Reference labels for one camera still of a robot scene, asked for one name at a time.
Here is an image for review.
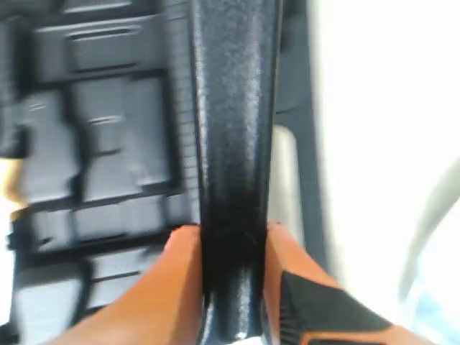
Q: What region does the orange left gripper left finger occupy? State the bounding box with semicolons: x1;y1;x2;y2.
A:
53;226;201;344

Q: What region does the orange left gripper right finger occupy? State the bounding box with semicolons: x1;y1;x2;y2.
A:
264;222;459;344

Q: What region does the black plastic tool case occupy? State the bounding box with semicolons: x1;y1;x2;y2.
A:
1;1;326;344

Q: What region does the adjustable wrench black handle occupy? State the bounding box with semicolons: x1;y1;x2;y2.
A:
190;1;282;344

